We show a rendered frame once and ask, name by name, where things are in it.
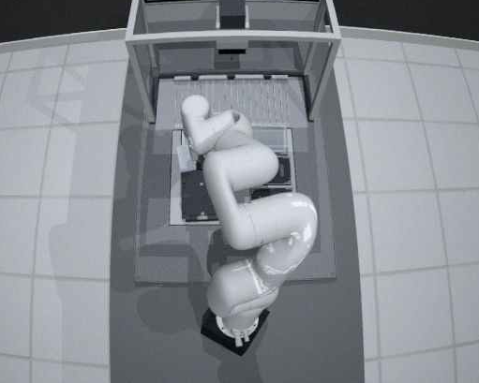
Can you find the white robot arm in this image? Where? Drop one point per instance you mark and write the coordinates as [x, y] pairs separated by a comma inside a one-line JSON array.
[[284, 225]]

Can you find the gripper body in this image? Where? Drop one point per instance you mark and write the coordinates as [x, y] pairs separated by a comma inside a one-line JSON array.
[[195, 157]]

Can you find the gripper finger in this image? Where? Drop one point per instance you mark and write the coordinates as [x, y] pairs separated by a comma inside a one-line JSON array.
[[199, 164]]

